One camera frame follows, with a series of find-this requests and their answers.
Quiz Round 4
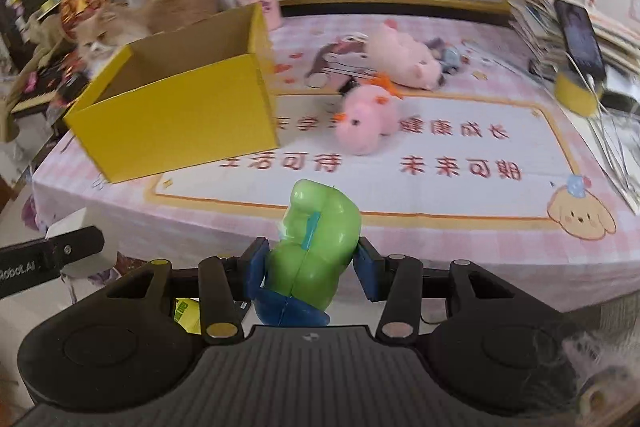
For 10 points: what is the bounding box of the black electric keyboard piano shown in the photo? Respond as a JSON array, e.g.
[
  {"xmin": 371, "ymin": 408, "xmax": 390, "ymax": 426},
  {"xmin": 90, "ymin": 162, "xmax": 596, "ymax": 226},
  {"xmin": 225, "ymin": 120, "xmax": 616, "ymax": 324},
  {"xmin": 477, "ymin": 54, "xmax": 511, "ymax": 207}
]
[{"xmin": 10, "ymin": 54, "xmax": 90, "ymax": 124}]

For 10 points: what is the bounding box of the yellow tape roll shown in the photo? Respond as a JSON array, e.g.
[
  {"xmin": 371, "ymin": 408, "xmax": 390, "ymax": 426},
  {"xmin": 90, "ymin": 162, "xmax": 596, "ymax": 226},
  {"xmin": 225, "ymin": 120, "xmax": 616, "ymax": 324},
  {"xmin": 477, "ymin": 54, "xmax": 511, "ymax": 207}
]
[{"xmin": 553, "ymin": 69, "xmax": 603, "ymax": 117}]

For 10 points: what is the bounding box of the small toy truck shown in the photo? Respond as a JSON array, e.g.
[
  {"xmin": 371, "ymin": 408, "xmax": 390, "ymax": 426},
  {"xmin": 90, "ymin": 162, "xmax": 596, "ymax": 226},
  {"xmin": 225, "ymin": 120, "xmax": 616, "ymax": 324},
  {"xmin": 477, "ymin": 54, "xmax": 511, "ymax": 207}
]
[{"xmin": 426, "ymin": 38, "xmax": 462, "ymax": 75}]

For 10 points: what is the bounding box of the stack of booklets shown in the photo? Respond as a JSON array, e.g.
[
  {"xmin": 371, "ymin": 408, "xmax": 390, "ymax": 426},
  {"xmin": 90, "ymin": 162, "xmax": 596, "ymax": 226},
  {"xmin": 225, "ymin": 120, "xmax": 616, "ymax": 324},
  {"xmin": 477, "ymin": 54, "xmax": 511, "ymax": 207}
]
[{"xmin": 509, "ymin": 0, "xmax": 639, "ymax": 80}]

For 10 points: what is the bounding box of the yellow cardboard box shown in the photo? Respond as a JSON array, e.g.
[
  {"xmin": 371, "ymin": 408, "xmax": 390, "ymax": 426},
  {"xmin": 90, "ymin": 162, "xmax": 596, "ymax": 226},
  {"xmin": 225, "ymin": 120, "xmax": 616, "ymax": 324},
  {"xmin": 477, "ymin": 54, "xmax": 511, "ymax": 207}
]
[{"xmin": 64, "ymin": 4, "xmax": 279, "ymax": 183}]

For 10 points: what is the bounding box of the green frog toy figure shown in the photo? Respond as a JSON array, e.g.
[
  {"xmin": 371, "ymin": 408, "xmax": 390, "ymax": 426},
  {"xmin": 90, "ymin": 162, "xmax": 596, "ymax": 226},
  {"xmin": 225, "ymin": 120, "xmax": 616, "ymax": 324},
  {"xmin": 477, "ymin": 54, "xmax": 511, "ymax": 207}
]
[{"xmin": 252, "ymin": 179, "xmax": 361, "ymax": 327}]

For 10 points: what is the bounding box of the black smartphone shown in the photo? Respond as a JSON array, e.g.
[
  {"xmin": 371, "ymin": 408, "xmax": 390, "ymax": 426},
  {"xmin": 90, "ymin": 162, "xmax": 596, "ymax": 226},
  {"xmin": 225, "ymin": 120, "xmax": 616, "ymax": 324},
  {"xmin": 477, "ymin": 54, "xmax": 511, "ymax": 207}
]
[{"xmin": 553, "ymin": 0, "xmax": 606, "ymax": 82}]

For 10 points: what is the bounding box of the fluffy orange white cat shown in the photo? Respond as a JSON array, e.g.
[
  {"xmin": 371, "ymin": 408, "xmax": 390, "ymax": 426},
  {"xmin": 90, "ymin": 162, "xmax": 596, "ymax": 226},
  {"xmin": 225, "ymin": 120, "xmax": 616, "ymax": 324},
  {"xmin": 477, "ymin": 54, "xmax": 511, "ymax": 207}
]
[{"xmin": 75, "ymin": 0, "xmax": 219, "ymax": 78}]

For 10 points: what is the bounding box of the pink chick plush toy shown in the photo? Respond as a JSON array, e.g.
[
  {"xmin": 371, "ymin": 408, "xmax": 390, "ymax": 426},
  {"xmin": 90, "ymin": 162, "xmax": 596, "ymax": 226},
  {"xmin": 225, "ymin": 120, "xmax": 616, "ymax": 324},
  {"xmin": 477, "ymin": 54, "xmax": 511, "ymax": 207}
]
[{"xmin": 333, "ymin": 75, "xmax": 402, "ymax": 156}]

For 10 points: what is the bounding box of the grey white eraser block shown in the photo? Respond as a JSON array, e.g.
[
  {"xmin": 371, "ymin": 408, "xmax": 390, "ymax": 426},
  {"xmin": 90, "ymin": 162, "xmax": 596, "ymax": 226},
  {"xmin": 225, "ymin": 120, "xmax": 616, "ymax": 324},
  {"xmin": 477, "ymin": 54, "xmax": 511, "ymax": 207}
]
[{"xmin": 46, "ymin": 207, "xmax": 118, "ymax": 279}]

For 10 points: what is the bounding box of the black binder clip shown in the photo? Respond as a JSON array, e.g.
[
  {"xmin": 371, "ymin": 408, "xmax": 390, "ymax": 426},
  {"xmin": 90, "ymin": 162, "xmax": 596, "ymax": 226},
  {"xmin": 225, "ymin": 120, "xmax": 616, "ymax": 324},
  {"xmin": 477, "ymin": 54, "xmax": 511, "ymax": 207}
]
[{"xmin": 337, "ymin": 77, "xmax": 359, "ymax": 96}]

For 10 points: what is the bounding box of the pink cartoon table mat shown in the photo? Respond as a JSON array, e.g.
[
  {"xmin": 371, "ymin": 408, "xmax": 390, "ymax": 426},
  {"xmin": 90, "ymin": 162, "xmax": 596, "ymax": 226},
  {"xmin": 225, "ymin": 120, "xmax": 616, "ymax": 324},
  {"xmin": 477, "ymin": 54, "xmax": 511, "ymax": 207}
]
[{"xmin": 32, "ymin": 15, "xmax": 639, "ymax": 311}]

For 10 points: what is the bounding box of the pink pig plush toy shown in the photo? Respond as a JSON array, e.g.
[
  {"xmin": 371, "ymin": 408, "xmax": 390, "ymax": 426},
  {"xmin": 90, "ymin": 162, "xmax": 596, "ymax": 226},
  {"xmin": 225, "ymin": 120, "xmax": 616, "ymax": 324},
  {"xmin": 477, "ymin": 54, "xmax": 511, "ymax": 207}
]
[{"xmin": 366, "ymin": 22, "xmax": 442, "ymax": 91}]

